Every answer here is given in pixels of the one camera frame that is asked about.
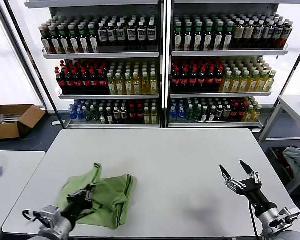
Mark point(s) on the clear plastic packet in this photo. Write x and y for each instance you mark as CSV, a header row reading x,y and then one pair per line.
x,y
10,117

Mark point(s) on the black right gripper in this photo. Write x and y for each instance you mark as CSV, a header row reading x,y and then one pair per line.
x,y
256,195

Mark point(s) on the small yellow juice bottle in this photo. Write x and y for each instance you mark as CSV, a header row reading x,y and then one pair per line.
x,y
249,115
153,116
257,113
146,116

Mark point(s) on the grey blue crumpled cloth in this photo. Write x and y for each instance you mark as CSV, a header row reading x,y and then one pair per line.
x,y
297,160

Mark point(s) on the white paper sheet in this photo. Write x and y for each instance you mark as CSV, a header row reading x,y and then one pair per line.
x,y
56,123

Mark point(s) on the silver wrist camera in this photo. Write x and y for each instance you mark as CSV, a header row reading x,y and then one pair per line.
x,y
290,213
48,212

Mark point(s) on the small blue drink bottle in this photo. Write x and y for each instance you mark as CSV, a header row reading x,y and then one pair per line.
x,y
79,115
181,113
72,115
173,113

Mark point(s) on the dark drink bottle pale label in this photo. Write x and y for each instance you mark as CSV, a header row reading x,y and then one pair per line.
x,y
249,32
277,32
259,32
268,32
286,32
239,33

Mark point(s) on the small dark drink bottle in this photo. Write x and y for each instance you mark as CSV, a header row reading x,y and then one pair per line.
x,y
212,115
204,115
102,117
109,117

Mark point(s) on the small cola bottle red cap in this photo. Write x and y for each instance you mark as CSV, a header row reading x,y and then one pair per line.
x,y
242,112
234,112
140,115
132,115

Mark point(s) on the yellow juice bottle green label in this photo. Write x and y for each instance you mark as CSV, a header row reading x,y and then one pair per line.
x,y
153,85
261,83
111,86
136,86
244,85
119,86
145,86
128,86
235,85
252,85
269,83
227,85

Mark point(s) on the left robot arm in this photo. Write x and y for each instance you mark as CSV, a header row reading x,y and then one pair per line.
x,y
61,226

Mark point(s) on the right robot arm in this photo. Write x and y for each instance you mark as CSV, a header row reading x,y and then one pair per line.
x,y
266,217

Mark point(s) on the white table metal frame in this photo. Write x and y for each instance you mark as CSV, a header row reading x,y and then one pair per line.
x,y
293,102

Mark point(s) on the dark drink bottle white label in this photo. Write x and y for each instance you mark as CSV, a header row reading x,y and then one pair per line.
x,y
141,33
131,34
111,35
102,35
120,35
151,33

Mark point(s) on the red item in bin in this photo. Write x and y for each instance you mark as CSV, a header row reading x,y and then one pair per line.
x,y
286,165

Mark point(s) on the black storage bin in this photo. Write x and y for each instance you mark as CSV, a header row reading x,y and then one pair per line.
x,y
277,160

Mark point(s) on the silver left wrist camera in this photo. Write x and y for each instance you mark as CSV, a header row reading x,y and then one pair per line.
x,y
48,212

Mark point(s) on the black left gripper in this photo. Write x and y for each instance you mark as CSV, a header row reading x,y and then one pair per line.
x,y
77,206

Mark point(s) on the small tea bottle pale label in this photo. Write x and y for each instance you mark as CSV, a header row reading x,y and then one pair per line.
x,y
226,112
123,115
117,115
219,112

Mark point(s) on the black window frame bar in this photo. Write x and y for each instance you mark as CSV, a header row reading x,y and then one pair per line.
x,y
35,65

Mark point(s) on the brown cardboard box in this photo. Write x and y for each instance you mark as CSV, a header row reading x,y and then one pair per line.
x,y
5,130

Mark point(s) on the white metal shelf unit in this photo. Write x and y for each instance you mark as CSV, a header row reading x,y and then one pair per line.
x,y
102,55
227,53

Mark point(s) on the green short sleeve shirt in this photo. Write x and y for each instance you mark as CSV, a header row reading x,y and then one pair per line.
x,y
110,195

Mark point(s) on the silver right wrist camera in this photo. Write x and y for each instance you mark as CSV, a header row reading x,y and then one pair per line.
x,y
290,213

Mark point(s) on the small clear water bottle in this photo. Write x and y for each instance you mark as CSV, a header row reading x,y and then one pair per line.
x,y
189,113
197,114
86,115
93,116

